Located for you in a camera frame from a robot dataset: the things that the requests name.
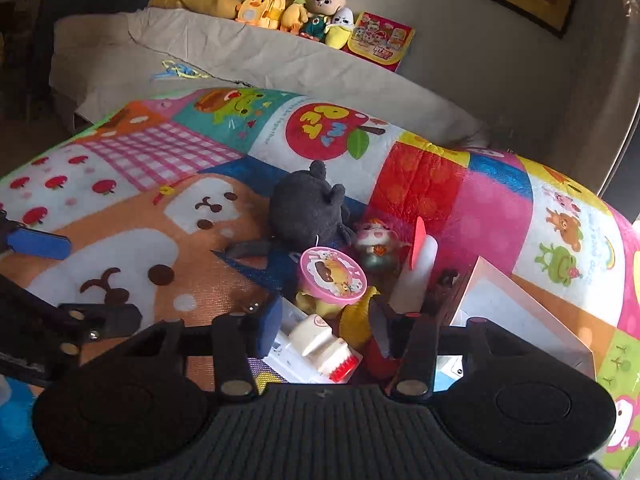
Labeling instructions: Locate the white red toy set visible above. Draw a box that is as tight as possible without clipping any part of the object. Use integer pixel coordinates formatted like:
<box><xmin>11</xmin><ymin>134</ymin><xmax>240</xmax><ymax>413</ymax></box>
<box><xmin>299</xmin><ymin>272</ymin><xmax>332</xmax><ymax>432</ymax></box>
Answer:
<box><xmin>265</xmin><ymin>300</ymin><xmax>363</xmax><ymax>386</ymax></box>

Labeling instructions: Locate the red picture book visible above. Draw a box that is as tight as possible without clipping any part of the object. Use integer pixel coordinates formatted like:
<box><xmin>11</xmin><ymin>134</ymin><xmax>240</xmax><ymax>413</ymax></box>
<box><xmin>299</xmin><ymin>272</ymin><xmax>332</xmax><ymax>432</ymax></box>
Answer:
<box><xmin>346</xmin><ymin>11</ymin><xmax>416</xmax><ymax>73</ymax></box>

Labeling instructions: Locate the big-headed boy doll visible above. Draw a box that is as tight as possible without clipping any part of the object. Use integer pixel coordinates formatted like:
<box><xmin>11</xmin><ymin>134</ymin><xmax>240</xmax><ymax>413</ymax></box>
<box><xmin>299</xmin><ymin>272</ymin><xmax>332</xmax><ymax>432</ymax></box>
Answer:
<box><xmin>299</xmin><ymin>0</ymin><xmax>351</xmax><ymax>41</ymax></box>

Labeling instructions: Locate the yellow ridged plastic toy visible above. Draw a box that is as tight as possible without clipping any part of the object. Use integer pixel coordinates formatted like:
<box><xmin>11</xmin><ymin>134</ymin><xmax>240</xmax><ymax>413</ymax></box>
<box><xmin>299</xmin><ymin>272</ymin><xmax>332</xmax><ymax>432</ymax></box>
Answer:
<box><xmin>340</xmin><ymin>285</ymin><xmax>383</xmax><ymax>351</ymax></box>

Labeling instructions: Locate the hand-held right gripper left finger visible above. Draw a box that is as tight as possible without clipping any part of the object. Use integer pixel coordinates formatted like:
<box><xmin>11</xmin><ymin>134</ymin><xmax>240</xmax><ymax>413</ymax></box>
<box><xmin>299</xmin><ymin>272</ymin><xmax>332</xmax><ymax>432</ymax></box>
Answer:
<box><xmin>122</xmin><ymin>294</ymin><xmax>284</xmax><ymax>402</ymax></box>

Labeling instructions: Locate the long yellow plush toy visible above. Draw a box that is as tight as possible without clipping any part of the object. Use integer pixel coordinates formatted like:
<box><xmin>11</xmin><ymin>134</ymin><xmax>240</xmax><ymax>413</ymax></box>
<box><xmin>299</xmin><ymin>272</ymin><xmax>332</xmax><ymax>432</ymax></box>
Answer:
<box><xmin>149</xmin><ymin>0</ymin><xmax>246</xmax><ymax>18</ymax></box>

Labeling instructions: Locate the small dark toy figure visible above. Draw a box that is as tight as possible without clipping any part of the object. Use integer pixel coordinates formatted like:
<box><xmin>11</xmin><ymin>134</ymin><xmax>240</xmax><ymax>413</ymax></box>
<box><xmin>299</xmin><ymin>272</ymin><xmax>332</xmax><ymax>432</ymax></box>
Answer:
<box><xmin>435</xmin><ymin>269</ymin><xmax>461</xmax><ymax>293</ymax></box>

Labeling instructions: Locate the white blue card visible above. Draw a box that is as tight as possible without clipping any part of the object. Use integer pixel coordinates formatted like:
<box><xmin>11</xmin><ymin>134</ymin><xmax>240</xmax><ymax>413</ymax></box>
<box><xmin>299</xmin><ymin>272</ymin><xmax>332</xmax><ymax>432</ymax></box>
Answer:
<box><xmin>434</xmin><ymin>355</ymin><xmax>465</xmax><ymax>393</ymax></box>

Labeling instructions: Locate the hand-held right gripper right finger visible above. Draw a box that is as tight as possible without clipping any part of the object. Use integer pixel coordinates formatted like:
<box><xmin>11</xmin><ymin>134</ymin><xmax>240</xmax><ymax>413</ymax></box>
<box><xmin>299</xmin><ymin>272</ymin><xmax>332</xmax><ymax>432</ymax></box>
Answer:
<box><xmin>369</xmin><ymin>294</ymin><xmax>526</xmax><ymax>402</ymax></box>

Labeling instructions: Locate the dark grey plush toy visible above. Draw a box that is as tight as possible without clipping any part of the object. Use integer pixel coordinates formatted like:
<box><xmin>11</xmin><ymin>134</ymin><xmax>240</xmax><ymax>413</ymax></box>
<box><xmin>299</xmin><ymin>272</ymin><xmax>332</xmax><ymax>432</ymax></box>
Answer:
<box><xmin>222</xmin><ymin>160</ymin><xmax>358</xmax><ymax>261</ymax></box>

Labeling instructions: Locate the small cartoon animal figurine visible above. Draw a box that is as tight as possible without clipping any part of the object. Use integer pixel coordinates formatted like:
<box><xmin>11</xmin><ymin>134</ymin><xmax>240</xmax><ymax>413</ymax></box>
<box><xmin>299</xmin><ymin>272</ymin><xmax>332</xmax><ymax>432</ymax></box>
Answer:
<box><xmin>352</xmin><ymin>217</ymin><xmax>401</xmax><ymax>271</ymax></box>

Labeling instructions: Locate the round pink picture tin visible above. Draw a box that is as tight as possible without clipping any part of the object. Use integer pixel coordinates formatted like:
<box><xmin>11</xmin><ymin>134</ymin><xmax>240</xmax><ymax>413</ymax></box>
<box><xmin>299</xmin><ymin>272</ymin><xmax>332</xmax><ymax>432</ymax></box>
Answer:
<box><xmin>295</xmin><ymin>247</ymin><xmax>369</xmax><ymax>321</ymax></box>

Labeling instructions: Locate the yellow duck plush toy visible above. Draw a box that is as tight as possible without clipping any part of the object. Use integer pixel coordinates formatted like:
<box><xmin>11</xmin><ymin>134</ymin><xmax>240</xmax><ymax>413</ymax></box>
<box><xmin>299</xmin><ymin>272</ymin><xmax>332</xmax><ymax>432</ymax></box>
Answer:
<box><xmin>280</xmin><ymin>0</ymin><xmax>313</xmax><ymax>35</ymax></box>

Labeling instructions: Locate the blue yellow cord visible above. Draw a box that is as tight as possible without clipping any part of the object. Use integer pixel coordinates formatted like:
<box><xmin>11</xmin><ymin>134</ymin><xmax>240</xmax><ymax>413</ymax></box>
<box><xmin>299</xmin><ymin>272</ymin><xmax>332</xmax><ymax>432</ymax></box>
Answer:
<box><xmin>150</xmin><ymin>59</ymin><xmax>211</xmax><ymax>83</ymax></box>

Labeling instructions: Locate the banana plush toy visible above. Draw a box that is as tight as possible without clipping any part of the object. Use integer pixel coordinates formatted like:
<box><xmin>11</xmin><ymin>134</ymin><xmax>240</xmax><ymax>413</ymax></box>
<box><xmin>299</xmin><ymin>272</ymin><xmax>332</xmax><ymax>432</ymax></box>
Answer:
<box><xmin>325</xmin><ymin>7</ymin><xmax>357</xmax><ymax>51</ymax></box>

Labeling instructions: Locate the beige bed sheet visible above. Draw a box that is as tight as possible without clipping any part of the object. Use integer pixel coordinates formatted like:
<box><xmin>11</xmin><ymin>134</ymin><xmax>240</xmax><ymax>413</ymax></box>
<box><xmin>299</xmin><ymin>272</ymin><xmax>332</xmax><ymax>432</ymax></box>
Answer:
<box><xmin>50</xmin><ymin>7</ymin><xmax>493</xmax><ymax>148</ymax></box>

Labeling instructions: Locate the pink cardboard box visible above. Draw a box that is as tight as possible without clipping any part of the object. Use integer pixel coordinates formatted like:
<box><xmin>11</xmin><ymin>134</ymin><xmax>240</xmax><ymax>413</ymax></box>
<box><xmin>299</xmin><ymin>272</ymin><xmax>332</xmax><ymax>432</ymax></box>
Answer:
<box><xmin>435</xmin><ymin>255</ymin><xmax>598</xmax><ymax>381</ymax></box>

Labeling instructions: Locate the colourful cartoon play mat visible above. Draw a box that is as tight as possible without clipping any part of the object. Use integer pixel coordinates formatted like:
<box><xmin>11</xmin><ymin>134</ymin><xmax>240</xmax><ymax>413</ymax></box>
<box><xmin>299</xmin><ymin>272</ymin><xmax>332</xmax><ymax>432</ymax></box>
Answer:
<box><xmin>0</xmin><ymin>87</ymin><xmax>640</xmax><ymax>480</ymax></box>

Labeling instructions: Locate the yellow duck plush backpack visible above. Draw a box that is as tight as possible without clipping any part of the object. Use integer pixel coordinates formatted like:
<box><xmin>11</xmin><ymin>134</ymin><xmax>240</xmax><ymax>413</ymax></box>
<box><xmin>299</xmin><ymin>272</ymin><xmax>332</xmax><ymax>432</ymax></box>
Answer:
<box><xmin>235</xmin><ymin>0</ymin><xmax>288</xmax><ymax>30</ymax></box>

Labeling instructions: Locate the white red-finned toy rocket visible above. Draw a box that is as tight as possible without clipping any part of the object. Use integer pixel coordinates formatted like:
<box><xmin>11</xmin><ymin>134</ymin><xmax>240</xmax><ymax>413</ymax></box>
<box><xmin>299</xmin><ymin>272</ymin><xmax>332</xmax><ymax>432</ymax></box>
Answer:
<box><xmin>389</xmin><ymin>216</ymin><xmax>440</xmax><ymax>313</ymax></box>

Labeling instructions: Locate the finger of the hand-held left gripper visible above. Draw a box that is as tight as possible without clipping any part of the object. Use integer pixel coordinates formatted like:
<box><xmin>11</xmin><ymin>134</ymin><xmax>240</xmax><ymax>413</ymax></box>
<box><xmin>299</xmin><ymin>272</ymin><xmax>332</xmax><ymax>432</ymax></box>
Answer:
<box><xmin>0</xmin><ymin>275</ymin><xmax>144</xmax><ymax>357</ymax></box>
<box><xmin>0</xmin><ymin>210</ymin><xmax>72</xmax><ymax>262</ymax></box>

